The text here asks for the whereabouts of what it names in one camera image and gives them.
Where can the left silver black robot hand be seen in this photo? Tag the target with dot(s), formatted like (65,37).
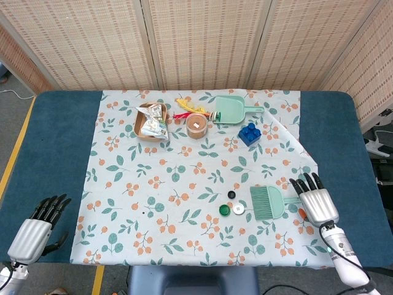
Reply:
(29,236)

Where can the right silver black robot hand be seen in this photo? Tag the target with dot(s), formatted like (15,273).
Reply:
(317,206)

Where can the teal green scrub brush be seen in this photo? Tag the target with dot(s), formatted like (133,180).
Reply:
(267,202)

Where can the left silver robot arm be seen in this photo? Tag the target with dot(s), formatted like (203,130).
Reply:
(13,278)

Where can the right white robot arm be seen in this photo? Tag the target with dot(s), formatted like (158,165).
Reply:
(345,255)

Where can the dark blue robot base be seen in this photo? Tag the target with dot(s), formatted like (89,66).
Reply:
(193,281)

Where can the white bottle cap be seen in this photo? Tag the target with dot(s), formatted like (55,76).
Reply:
(238,209)

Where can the black bottle cap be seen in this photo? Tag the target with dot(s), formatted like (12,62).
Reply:
(231,194)

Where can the green bottle cap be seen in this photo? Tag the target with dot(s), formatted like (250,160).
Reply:
(224,210)

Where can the black box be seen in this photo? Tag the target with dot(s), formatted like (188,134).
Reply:
(385,170)

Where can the white power strip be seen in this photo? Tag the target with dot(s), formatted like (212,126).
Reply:
(376,147)

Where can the blue building block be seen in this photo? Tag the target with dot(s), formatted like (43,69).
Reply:
(249,135)

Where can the green plastic dustpan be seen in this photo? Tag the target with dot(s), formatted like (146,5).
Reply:
(228,109)

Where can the bamboo folding screen panel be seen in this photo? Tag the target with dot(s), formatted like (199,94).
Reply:
(310,43)
(18,64)
(368,77)
(208,43)
(80,43)

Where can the round brown jar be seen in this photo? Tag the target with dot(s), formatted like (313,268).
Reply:
(196,127)

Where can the floral print tablecloth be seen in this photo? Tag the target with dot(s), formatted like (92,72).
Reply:
(172,184)

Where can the brown rectangular tray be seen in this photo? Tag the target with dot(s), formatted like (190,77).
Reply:
(139,124)

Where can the yellow feather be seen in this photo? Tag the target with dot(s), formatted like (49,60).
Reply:
(190,106)

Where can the red feather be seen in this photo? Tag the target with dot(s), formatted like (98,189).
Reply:
(181,116)

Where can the crumpled printed green wrapper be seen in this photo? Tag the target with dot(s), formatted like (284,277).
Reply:
(155,129)

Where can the crumpled silver wrapper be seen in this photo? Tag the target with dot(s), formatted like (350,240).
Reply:
(152,111)

